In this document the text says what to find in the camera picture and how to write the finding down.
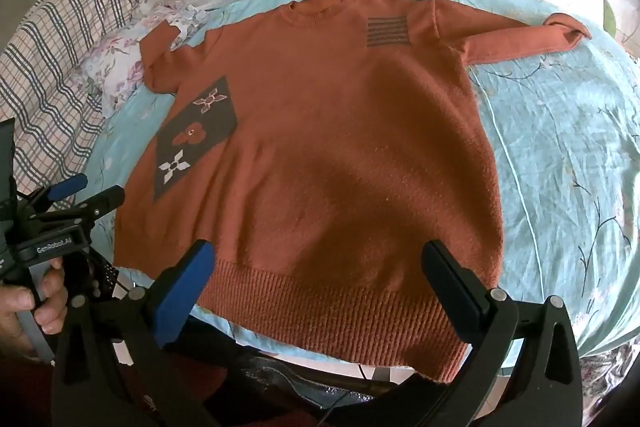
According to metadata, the light blue floral blanket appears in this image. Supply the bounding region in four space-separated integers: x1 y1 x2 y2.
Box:
85 0 640 360

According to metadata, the person's left hand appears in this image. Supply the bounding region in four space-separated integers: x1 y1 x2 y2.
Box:
0 256 69 360

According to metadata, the pale floral bed sheet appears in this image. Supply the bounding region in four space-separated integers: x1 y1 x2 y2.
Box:
570 0 640 427

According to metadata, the plaid checked blanket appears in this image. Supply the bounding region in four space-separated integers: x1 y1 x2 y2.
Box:
0 0 167 198

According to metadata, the orange knit sweater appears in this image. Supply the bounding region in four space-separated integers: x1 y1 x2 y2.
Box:
114 0 594 384

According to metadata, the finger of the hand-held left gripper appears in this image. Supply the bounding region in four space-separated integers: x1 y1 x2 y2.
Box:
20 173 89 214
65 186 126 224

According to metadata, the pink floral pillow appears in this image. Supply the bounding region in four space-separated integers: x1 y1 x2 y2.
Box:
82 0 211 108

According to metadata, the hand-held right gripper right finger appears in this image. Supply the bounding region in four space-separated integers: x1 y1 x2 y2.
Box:
414 240 584 427

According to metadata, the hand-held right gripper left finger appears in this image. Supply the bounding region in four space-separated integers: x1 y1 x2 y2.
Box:
51 239 218 427

